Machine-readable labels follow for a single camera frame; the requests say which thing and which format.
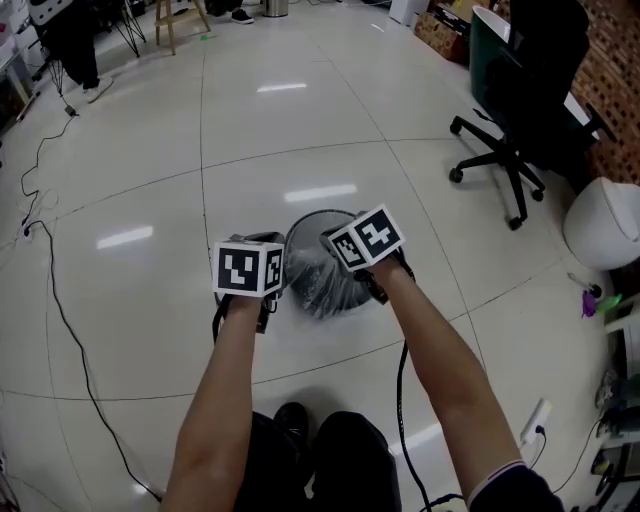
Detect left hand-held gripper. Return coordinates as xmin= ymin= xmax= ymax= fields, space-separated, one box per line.
xmin=212 ymin=230 xmax=287 ymax=336

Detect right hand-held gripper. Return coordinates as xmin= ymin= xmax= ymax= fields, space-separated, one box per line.
xmin=319 ymin=202 xmax=417 ymax=307

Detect black mesh waste bin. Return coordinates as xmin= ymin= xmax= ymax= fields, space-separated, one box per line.
xmin=283 ymin=208 xmax=377 ymax=322

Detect clear plastic bin liner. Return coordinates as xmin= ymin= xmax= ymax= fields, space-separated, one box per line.
xmin=284 ymin=244 xmax=382 ymax=322

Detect person's right forearm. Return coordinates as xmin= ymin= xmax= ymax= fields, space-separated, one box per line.
xmin=371 ymin=257 xmax=527 ymax=502

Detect person's left forearm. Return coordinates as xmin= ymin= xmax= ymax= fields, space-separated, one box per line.
xmin=161 ymin=294 xmax=267 ymax=512

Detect person's black shoe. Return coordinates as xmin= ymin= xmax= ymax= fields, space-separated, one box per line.
xmin=273 ymin=400 xmax=311 ymax=442

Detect person's dark trousers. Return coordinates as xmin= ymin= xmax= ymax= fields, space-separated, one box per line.
xmin=246 ymin=410 xmax=402 ymax=512

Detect green and white bathtub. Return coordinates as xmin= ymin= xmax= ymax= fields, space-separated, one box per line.
xmin=466 ymin=4 xmax=602 ymax=142

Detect patterned cardboard box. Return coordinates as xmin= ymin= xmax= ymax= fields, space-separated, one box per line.
xmin=413 ymin=9 xmax=473 ymax=65

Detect white egg-shaped toilet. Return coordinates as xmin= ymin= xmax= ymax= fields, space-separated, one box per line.
xmin=561 ymin=176 xmax=640 ymax=274

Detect black mesh office chair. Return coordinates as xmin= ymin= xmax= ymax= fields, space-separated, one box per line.
xmin=447 ymin=0 xmax=619 ymax=233

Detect toilet brush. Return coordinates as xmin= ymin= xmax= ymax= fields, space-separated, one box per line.
xmin=566 ymin=271 xmax=604 ymax=298

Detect white water dispenser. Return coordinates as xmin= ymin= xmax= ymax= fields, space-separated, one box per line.
xmin=388 ymin=0 xmax=432 ymax=27

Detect brown cardboard box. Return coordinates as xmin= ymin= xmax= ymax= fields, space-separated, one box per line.
xmin=431 ymin=0 xmax=474 ymax=24

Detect white power strip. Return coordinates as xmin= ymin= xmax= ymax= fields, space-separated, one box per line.
xmin=519 ymin=397 xmax=554 ymax=447

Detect green spray bottle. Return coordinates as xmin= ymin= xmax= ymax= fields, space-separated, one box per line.
xmin=594 ymin=293 xmax=624 ymax=316

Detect white drawer cabinet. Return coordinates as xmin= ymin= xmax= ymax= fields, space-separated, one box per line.
xmin=603 ymin=299 xmax=640 ymax=382

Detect person's dark shirt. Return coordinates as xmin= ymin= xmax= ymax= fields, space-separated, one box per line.
xmin=466 ymin=459 xmax=567 ymax=512

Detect white hard-shell backpack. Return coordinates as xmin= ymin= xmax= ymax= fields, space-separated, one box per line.
xmin=26 ymin=0 xmax=74 ymax=27

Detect small mesh wastebasket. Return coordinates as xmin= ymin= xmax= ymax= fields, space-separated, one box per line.
xmin=591 ymin=441 xmax=640 ymax=482

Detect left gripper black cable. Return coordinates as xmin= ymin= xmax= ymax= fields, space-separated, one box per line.
xmin=211 ymin=294 xmax=227 ymax=347

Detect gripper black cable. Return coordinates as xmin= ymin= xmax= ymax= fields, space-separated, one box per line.
xmin=211 ymin=294 xmax=227 ymax=347
xmin=395 ymin=339 xmax=464 ymax=512

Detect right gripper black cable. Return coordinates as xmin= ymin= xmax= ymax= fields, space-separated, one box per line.
xmin=395 ymin=339 xmax=464 ymax=512

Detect thick black floor cable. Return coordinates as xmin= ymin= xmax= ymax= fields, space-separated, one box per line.
xmin=41 ymin=219 xmax=164 ymax=504

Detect thin black adapter cable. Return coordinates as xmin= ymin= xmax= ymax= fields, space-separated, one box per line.
xmin=19 ymin=103 xmax=79 ymax=232

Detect black power strip cable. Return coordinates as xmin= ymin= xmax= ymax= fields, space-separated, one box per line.
xmin=528 ymin=423 xmax=549 ymax=472

